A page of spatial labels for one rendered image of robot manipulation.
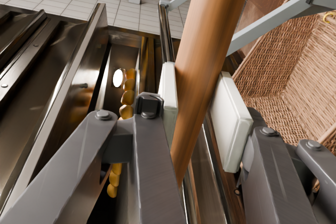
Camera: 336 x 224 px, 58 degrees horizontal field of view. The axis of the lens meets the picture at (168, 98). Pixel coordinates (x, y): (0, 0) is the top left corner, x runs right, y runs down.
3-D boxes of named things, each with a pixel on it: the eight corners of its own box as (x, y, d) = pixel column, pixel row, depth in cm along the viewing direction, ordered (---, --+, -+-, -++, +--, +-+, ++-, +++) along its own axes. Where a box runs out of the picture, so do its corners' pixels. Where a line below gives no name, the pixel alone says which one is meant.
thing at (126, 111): (115, 201, 166) (105, 200, 165) (121, 143, 206) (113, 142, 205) (133, 113, 134) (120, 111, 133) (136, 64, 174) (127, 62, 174)
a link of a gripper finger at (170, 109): (168, 165, 14) (152, 163, 14) (167, 104, 21) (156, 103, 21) (178, 109, 13) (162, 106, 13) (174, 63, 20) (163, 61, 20)
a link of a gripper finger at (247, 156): (258, 154, 12) (330, 166, 12) (236, 104, 17) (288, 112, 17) (248, 184, 13) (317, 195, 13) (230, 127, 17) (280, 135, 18)
